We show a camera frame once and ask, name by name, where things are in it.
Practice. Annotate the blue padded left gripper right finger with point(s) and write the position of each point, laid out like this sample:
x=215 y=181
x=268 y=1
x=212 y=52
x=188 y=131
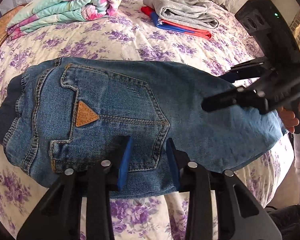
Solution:
x=172 y=156

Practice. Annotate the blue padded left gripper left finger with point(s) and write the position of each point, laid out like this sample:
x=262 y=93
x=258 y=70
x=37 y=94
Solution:
x=125 y=152

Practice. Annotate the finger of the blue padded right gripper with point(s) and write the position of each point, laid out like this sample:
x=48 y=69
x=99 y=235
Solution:
x=240 y=96
x=247 y=70

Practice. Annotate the blue denim jeans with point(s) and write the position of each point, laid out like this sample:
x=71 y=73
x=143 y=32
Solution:
x=71 y=113

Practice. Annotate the person's right hand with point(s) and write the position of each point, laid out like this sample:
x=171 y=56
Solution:
x=288 y=118

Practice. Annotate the folded grey sweatpants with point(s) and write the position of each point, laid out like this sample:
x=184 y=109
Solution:
x=190 y=13

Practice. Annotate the folded red blue garment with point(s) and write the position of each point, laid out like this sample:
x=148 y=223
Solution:
x=166 y=25

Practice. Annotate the purple floral bed sheet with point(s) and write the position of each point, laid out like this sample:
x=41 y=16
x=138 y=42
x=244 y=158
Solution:
x=128 y=35

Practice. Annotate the folded floral teal quilt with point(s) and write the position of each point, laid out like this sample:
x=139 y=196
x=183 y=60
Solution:
x=41 y=13

